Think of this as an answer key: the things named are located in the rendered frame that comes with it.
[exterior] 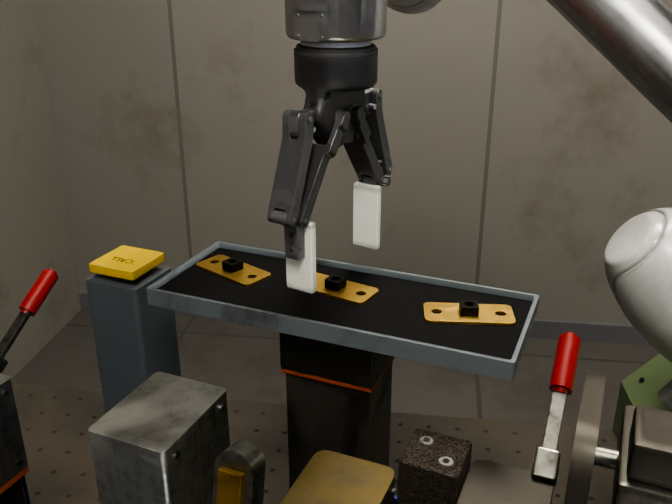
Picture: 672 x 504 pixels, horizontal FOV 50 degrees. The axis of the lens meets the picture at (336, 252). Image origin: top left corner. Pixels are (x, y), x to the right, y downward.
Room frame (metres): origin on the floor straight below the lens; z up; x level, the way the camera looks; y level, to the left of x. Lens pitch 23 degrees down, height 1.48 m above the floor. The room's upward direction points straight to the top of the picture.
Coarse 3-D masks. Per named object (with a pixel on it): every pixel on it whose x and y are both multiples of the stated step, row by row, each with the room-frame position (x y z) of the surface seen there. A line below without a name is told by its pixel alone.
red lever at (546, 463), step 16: (560, 336) 0.58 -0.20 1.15; (576, 336) 0.57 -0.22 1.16; (560, 352) 0.56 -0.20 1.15; (576, 352) 0.56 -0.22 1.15; (560, 368) 0.55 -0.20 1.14; (576, 368) 0.55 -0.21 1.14; (560, 384) 0.53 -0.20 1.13; (560, 400) 0.53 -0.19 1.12; (560, 416) 0.52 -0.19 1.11; (544, 448) 0.49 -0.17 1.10; (544, 464) 0.48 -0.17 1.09; (544, 480) 0.47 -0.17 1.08
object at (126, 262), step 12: (120, 252) 0.76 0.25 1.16; (132, 252) 0.76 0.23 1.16; (144, 252) 0.76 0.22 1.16; (156, 252) 0.76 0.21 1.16; (96, 264) 0.73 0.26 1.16; (108, 264) 0.73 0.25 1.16; (120, 264) 0.73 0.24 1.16; (132, 264) 0.73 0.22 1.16; (144, 264) 0.73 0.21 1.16; (156, 264) 0.75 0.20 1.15; (120, 276) 0.71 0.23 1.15; (132, 276) 0.71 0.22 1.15
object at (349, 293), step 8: (320, 280) 0.68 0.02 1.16; (328, 280) 0.66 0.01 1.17; (336, 280) 0.66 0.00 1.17; (344, 280) 0.66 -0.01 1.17; (320, 288) 0.66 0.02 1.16; (328, 288) 0.66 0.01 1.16; (336, 288) 0.65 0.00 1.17; (344, 288) 0.66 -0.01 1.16; (352, 288) 0.66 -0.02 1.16; (360, 288) 0.66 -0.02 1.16; (368, 288) 0.66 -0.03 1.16; (376, 288) 0.66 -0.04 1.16; (328, 296) 0.65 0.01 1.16; (336, 296) 0.64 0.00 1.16; (344, 296) 0.64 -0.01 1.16; (352, 296) 0.64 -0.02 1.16; (360, 296) 0.64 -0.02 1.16; (368, 296) 0.64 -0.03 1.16; (360, 304) 0.63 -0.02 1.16
